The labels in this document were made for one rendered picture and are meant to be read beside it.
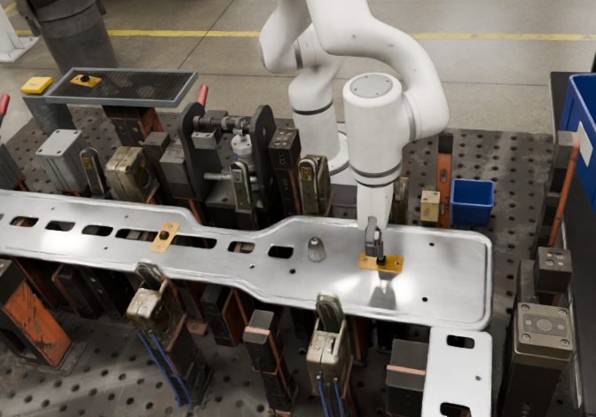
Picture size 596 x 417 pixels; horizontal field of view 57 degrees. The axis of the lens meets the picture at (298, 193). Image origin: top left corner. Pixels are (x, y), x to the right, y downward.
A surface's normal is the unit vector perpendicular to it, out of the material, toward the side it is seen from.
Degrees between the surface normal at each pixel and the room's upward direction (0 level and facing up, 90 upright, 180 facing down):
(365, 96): 7
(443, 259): 0
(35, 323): 90
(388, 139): 91
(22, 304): 90
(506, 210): 0
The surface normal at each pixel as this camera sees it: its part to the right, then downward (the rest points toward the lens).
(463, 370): -0.14, -0.72
